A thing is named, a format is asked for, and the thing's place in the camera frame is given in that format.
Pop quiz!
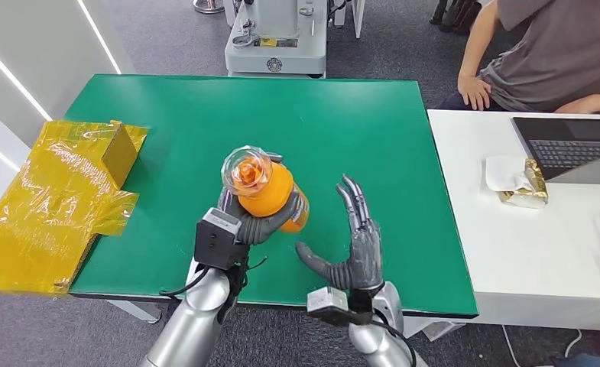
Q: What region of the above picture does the dark grey laptop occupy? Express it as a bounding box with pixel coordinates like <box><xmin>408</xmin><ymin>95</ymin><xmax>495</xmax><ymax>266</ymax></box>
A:
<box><xmin>511</xmin><ymin>116</ymin><xmax>600</xmax><ymax>187</ymax></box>

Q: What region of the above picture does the gold foil wrapper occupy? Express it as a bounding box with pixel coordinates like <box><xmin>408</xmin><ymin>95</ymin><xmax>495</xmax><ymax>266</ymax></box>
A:
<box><xmin>497</xmin><ymin>158</ymin><xmax>550</xmax><ymax>210</ymax></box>

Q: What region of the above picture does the blue object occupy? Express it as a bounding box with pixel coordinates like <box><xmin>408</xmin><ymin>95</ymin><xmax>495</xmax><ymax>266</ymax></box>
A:
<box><xmin>551</xmin><ymin>352</ymin><xmax>600</xmax><ymax>367</ymax></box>

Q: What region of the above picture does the white floor cable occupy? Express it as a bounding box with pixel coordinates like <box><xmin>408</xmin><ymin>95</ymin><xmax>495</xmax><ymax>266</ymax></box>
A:
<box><xmin>501</xmin><ymin>323</ymin><xmax>584</xmax><ymax>367</ymax></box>

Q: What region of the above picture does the white table leg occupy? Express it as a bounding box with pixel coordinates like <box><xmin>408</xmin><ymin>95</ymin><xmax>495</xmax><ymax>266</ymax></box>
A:
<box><xmin>105</xmin><ymin>298</ymin><xmax>164</xmax><ymax>326</ymax></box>

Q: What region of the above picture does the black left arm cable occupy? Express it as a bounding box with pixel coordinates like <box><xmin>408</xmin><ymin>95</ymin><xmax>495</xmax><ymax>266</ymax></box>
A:
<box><xmin>158</xmin><ymin>265</ymin><xmax>212</xmax><ymax>299</ymax></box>

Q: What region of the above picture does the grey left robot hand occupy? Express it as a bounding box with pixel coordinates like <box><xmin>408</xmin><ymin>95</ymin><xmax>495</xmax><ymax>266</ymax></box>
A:
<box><xmin>217</xmin><ymin>187</ymin><xmax>302</xmax><ymax>247</ymax></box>

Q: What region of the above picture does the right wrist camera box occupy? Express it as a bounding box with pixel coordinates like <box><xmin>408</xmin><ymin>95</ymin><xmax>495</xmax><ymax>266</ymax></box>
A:
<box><xmin>306</xmin><ymin>286</ymin><xmax>375</xmax><ymax>326</ymax></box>

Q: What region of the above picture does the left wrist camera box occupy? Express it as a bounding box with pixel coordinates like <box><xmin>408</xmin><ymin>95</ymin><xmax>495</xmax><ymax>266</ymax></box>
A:
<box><xmin>193</xmin><ymin>206</ymin><xmax>251</xmax><ymax>271</ymax></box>

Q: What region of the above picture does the yellow taped cardboard box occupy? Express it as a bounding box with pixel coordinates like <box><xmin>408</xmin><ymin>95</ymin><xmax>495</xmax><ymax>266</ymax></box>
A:
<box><xmin>0</xmin><ymin>119</ymin><xmax>149</xmax><ymax>298</ymax></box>

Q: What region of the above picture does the grey column machine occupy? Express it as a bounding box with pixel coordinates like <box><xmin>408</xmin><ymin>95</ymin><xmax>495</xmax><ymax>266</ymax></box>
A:
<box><xmin>223</xmin><ymin>0</ymin><xmax>329</xmax><ymax>80</ymax></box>

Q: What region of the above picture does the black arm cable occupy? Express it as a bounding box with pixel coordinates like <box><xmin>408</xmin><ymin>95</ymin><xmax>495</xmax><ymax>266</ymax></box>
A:
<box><xmin>372</xmin><ymin>309</ymin><xmax>419</xmax><ymax>367</ymax></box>
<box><xmin>158</xmin><ymin>265</ymin><xmax>212</xmax><ymax>299</ymax></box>

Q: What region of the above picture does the person's right hand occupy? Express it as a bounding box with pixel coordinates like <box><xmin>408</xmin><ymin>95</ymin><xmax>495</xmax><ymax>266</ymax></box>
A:
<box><xmin>456</xmin><ymin>74</ymin><xmax>494</xmax><ymax>112</ymax></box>

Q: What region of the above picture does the orange detergent bottle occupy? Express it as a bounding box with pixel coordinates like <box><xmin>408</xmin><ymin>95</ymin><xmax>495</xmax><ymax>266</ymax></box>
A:
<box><xmin>220</xmin><ymin>145</ymin><xmax>311</xmax><ymax>235</ymax></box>

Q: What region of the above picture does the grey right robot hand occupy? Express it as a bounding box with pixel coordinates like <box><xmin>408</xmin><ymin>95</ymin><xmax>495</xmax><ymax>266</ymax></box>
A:
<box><xmin>294</xmin><ymin>174</ymin><xmax>384</xmax><ymax>294</ymax></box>

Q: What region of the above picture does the white tissue paper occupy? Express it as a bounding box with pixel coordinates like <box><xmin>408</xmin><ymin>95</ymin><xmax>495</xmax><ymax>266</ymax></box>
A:
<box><xmin>484</xmin><ymin>154</ymin><xmax>531</xmax><ymax>194</ymax></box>

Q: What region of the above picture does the person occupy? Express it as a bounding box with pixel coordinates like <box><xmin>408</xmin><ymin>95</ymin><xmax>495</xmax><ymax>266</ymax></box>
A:
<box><xmin>437</xmin><ymin>0</ymin><xmax>600</xmax><ymax>115</ymax></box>

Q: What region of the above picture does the black chair base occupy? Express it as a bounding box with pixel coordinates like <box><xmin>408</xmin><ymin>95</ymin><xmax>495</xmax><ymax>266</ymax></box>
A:
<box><xmin>428</xmin><ymin>0</ymin><xmax>483</xmax><ymax>37</ymax></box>

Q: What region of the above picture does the chrome stand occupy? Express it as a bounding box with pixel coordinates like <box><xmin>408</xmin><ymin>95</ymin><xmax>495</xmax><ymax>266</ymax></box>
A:
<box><xmin>193</xmin><ymin>0</ymin><xmax>226</xmax><ymax>15</ymax></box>

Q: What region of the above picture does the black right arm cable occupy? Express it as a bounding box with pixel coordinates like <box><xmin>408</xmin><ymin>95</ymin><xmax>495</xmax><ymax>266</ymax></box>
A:
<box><xmin>372</xmin><ymin>309</ymin><xmax>419</xmax><ymax>367</ymax></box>

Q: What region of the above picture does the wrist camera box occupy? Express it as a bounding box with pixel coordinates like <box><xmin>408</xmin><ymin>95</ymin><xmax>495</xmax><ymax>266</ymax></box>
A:
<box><xmin>193</xmin><ymin>206</ymin><xmax>251</xmax><ymax>271</ymax></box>
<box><xmin>306</xmin><ymin>286</ymin><xmax>375</xmax><ymax>326</ymax></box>

